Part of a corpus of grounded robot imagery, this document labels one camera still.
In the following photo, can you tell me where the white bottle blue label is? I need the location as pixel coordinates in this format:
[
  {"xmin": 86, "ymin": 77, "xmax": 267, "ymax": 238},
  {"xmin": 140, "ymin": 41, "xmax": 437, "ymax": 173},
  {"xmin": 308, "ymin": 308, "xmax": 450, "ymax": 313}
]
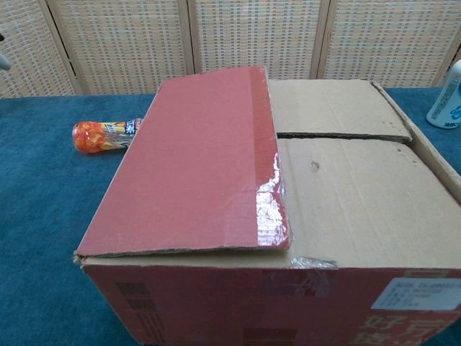
[{"xmin": 426, "ymin": 59, "xmax": 461, "ymax": 130}]

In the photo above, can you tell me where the red brown cardboard box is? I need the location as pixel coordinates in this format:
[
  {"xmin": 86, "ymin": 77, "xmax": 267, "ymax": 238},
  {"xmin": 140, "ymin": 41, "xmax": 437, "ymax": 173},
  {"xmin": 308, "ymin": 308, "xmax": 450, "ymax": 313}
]
[{"xmin": 73, "ymin": 64, "xmax": 461, "ymax": 346}]

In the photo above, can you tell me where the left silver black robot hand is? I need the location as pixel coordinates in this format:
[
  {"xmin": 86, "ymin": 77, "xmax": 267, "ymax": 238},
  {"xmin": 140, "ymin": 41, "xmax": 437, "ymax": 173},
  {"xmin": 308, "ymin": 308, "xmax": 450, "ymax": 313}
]
[{"xmin": 0, "ymin": 31, "xmax": 11, "ymax": 72}]

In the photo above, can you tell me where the blue carpet table cover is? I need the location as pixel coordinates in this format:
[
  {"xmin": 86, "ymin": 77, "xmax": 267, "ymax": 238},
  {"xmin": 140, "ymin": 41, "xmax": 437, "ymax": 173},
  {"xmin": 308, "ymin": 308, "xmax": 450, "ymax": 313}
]
[{"xmin": 0, "ymin": 86, "xmax": 461, "ymax": 346}]

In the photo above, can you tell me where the woven folding screen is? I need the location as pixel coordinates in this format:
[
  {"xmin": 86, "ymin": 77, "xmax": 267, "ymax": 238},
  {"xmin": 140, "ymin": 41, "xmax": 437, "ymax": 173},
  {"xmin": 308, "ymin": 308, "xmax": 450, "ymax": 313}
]
[{"xmin": 0, "ymin": 0, "xmax": 461, "ymax": 99}]

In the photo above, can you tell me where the orange drink bottle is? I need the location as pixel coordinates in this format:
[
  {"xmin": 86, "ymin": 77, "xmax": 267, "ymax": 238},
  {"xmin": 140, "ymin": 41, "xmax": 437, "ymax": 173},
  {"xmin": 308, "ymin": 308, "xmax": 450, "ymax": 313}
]
[{"xmin": 71, "ymin": 117, "xmax": 145, "ymax": 158}]

